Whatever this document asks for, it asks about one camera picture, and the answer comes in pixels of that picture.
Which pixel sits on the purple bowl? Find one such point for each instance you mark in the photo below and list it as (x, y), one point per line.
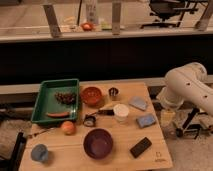
(98, 143)

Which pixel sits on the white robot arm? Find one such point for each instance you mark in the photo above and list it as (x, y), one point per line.
(186, 83)

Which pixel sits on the blue plastic cup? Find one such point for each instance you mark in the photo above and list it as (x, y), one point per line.
(40, 153)

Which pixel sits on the black chair at left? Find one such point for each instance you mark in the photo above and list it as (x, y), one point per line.
(13, 162)

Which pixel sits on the white paper cup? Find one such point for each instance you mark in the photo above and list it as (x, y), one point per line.
(121, 112)

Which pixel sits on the orange peach fruit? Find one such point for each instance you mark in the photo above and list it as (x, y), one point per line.
(68, 127)

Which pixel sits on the red object on shelf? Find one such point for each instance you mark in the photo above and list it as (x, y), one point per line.
(87, 26)

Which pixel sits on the black office chair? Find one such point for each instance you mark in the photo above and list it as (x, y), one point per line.
(170, 13)

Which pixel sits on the blue sponge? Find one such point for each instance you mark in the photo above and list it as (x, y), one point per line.
(146, 120)

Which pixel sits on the black remote control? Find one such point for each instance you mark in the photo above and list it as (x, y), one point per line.
(140, 147)

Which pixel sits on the metal fork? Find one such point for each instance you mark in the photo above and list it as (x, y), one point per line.
(30, 136)

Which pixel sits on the bunch of dark grapes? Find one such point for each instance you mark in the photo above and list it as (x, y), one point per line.
(65, 98)

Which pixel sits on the small metal cup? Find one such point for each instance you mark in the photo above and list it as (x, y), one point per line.
(113, 93)

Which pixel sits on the orange bowl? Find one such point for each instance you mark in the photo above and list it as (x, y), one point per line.
(91, 96)

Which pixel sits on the red chili pepper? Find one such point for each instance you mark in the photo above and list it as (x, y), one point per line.
(58, 115)

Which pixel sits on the green plastic tray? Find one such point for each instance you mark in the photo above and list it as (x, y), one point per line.
(46, 102)

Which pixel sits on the grey towel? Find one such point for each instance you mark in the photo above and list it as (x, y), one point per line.
(138, 103)

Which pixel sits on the black handled knife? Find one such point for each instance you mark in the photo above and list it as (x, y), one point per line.
(105, 109)

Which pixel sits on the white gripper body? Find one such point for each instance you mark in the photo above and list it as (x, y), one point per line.
(166, 117)

